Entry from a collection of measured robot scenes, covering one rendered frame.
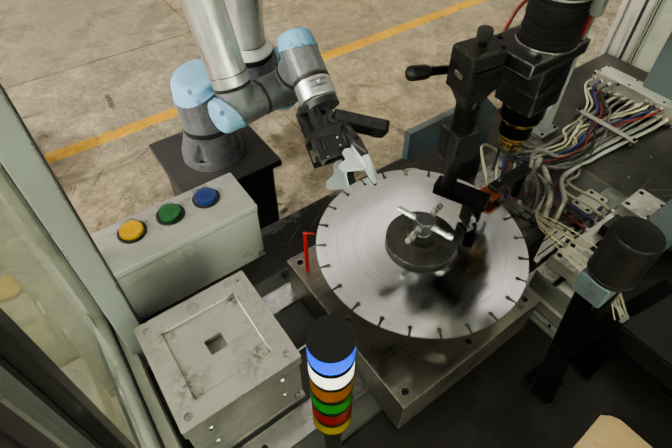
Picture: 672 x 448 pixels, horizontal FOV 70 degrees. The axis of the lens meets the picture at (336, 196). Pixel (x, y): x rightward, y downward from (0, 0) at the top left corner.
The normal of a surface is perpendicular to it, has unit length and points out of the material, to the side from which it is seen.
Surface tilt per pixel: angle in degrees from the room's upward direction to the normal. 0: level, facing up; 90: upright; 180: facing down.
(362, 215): 0
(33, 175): 90
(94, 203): 0
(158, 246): 0
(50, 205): 90
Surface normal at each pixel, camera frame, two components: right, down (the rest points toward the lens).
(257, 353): 0.00, -0.69
